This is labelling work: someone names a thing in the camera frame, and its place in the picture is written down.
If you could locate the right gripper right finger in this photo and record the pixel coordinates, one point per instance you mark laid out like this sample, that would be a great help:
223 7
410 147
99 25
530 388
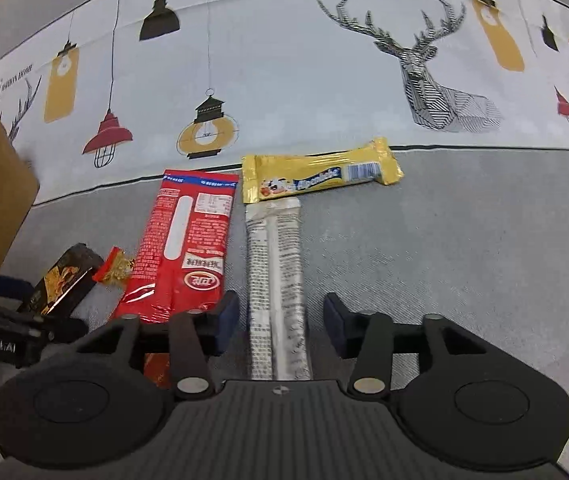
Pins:
366 338

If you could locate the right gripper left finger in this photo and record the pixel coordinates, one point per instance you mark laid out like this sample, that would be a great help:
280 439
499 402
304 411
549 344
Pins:
195 337

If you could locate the long red snack packet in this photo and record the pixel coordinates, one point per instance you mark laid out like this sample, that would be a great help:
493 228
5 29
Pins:
180 263

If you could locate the dark brown chocolate bar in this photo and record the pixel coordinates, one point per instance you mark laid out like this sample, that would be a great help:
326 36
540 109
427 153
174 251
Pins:
65 285

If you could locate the clear rice cracker packet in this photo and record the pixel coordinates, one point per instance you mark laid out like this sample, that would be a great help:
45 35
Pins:
277 316

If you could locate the red gold candy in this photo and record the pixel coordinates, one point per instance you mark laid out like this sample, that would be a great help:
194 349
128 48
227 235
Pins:
116 269

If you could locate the yellow snack bar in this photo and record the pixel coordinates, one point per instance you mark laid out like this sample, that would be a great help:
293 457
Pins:
269 177

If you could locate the grey patterned sofa cover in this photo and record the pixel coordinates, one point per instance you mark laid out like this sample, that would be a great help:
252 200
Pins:
472 94

